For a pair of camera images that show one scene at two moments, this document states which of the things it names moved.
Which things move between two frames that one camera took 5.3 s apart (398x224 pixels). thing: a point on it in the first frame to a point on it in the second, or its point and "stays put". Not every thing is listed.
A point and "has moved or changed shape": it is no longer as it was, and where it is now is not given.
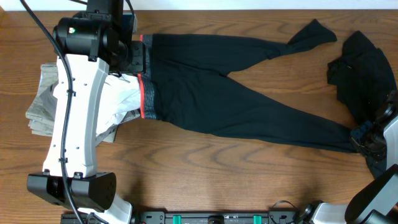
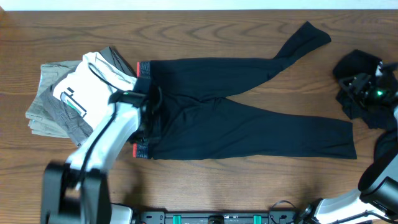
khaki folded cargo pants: x=41 y=112 stays put
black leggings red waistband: x=186 y=81 has moved or changed shape
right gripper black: x=357 y=140 to x=364 y=82
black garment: x=364 y=81 has moved or changed shape
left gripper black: x=138 y=56 to x=144 y=116
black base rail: x=192 y=217 stays put
